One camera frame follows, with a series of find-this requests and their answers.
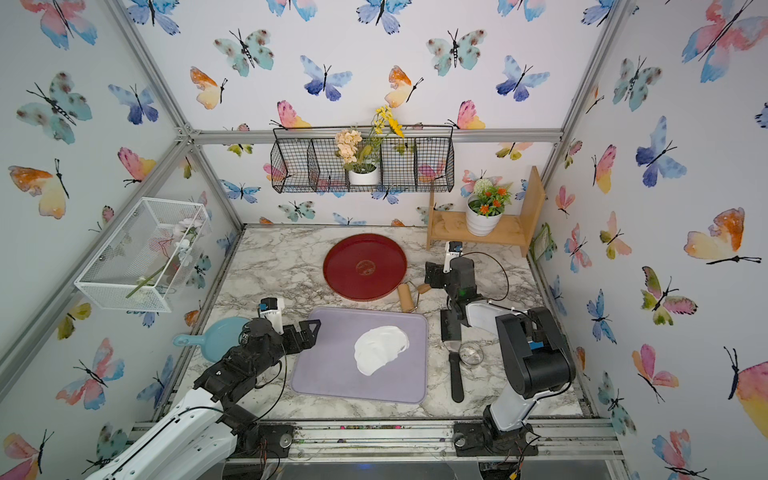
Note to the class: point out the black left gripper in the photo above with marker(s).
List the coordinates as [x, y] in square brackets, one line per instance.
[307, 339]

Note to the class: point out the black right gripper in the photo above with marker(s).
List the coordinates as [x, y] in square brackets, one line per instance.
[434, 271]

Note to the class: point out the lavender silicone mat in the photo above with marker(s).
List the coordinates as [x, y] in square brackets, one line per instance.
[329, 368]

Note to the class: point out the white dough piece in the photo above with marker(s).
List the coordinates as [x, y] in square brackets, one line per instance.
[378, 347]

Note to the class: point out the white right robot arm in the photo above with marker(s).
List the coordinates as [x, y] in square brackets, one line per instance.
[533, 348]

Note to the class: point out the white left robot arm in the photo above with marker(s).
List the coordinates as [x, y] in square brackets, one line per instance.
[208, 425]

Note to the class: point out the wooden shelf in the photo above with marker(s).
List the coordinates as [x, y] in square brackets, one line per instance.
[512, 230]

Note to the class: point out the white ribbed flower pot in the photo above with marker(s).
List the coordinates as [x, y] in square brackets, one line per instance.
[479, 224]

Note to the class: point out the red round tray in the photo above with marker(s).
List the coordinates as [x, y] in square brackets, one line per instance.
[365, 267]

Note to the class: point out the teal plastic scoop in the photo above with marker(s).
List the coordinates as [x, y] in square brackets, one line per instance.
[217, 339]

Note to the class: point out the orange flower plant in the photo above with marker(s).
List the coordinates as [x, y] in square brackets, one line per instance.
[489, 199]

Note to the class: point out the green paper packet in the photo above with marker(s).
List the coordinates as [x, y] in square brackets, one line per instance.
[543, 244]

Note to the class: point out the white pot with flowers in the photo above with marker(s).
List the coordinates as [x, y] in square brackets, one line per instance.
[362, 154]

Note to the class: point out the pink artificial flower stem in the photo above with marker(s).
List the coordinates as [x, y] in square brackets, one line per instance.
[176, 248]

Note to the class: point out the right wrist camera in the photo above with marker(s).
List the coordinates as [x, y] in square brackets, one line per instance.
[453, 249]

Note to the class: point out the black handled strainer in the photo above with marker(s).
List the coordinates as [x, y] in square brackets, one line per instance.
[459, 352]

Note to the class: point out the black wire wall basket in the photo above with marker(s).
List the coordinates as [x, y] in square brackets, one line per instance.
[303, 160]

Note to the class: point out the white mesh wall basket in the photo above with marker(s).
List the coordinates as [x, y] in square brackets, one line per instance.
[132, 251]

